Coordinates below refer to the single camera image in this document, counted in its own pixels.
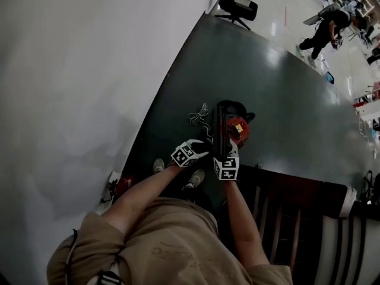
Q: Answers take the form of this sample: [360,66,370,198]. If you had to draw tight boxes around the white coiled power cord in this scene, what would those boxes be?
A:
[187,102,215,138]

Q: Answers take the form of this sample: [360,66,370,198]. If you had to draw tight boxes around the black office chair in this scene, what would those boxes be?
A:
[214,0,259,31]

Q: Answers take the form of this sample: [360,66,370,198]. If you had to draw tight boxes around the person's right shoe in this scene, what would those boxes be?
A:
[181,169,206,191]

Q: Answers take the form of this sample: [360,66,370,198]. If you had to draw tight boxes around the black shoulder cable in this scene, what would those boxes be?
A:
[65,229,80,278]

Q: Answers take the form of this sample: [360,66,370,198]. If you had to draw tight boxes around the red vacuum cleaner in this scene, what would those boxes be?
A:
[218,99,257,154]

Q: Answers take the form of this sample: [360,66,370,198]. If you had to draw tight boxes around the person's shoe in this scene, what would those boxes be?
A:
[152,157,166,175]
[181,169,206,191]

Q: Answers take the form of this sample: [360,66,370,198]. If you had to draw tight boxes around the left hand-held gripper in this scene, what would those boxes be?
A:
[170,138,210,169]

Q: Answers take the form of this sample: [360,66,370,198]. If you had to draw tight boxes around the person's left forearm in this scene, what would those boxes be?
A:
[100,163,186,243]

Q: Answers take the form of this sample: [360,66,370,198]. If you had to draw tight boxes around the person's left shoe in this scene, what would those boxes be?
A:
[152,157,166,175]

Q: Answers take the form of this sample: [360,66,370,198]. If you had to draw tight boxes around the grey stair steps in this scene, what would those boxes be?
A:
[323,185,380,285]

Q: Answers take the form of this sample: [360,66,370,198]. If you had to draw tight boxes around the person's black trousers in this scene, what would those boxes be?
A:
[166,185,220,216]

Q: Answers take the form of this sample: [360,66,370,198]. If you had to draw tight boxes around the person's right forearm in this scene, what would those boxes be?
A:
[222,179,271,268]

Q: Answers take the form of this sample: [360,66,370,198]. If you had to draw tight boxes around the black tripod stand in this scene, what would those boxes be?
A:
[362,170,380,205]

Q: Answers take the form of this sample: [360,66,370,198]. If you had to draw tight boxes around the small red device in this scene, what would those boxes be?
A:
[114,175,135,196]

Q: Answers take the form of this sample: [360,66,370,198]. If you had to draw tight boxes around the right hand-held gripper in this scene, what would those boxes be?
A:
[212,142,240,182]

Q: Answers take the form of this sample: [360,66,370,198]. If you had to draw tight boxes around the person's tan shirt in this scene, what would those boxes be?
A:
[46,196,295,285]

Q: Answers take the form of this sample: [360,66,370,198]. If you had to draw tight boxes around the dark wooden stair railing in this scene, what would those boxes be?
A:
[237,164,350,285]

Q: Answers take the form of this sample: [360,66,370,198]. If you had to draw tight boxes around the white power strip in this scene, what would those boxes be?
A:
[106,170,121,189]

